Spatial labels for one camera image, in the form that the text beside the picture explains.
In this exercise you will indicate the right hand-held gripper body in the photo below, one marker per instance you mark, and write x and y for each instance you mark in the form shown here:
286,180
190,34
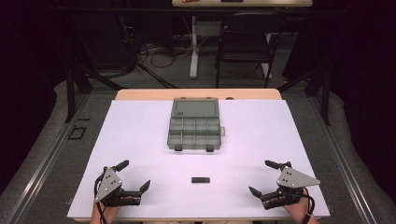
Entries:
294,180

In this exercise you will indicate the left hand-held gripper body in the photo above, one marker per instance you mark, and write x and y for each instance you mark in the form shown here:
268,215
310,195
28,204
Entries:
108,184

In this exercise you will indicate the small black rectangular stick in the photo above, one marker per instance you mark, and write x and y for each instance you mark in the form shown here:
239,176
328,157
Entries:
200,179

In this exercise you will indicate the grey transparent compartment box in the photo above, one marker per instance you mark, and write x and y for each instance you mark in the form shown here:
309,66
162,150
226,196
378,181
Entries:
194,124

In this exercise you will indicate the person's left hand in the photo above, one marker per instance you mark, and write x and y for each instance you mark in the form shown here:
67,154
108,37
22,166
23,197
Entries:
108,210

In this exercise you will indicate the person's right hand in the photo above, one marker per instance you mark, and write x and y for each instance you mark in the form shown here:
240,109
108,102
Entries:
296,209

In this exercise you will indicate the white table mat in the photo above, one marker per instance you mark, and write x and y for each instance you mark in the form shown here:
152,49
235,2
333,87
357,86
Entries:
149,133

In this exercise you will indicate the black chair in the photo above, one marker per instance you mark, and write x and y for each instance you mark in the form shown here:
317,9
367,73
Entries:
246,46

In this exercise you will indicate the wooden desk with white legs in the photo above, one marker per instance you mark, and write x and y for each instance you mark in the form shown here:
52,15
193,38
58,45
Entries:
193,46

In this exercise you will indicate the grey box under desk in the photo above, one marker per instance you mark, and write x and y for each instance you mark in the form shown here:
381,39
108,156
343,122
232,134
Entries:
208,29

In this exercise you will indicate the metal floor rail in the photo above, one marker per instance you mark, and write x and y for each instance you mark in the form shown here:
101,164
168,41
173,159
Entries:
342,161
46,161

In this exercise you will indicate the black metal frame stand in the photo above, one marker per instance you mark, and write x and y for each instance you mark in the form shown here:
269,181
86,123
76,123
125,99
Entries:
70,93
325,93

